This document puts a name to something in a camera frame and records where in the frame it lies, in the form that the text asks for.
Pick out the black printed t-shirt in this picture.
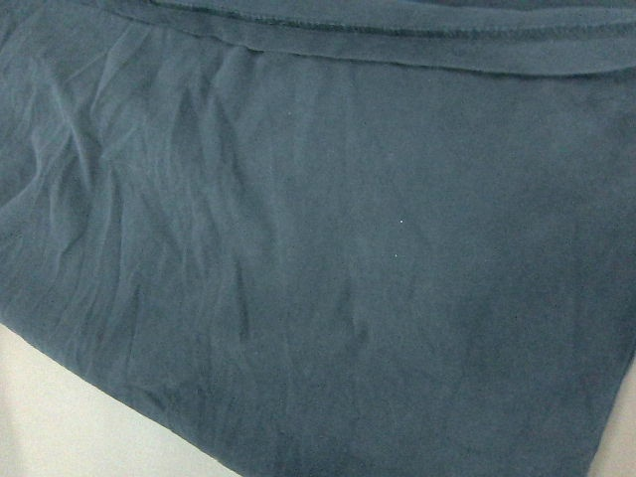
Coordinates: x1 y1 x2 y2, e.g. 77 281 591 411
1 1 635 476

